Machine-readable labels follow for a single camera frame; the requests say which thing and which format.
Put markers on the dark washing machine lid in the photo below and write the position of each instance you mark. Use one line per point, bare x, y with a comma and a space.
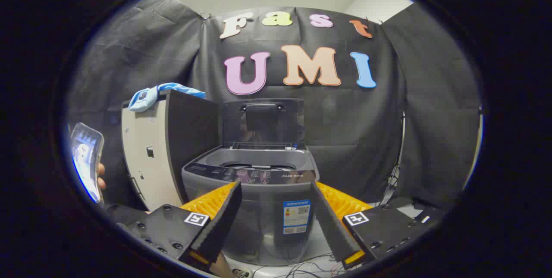
263, 123

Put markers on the grey washing machine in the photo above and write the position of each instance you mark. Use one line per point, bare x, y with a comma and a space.
263, 209

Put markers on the black backdrop cloth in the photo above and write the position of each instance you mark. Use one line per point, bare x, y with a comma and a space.
358, 131

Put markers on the light blue garment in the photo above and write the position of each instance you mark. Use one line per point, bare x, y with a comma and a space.
146, 97

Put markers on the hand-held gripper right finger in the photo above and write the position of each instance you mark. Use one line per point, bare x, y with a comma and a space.
330, 222

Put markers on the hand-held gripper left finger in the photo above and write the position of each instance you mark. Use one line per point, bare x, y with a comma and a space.
220, 222

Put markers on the smartphone in clear case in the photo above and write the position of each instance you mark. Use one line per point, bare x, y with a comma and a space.
87, 157

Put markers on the dark and beige cabinet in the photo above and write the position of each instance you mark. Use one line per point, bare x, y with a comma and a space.
189, 140

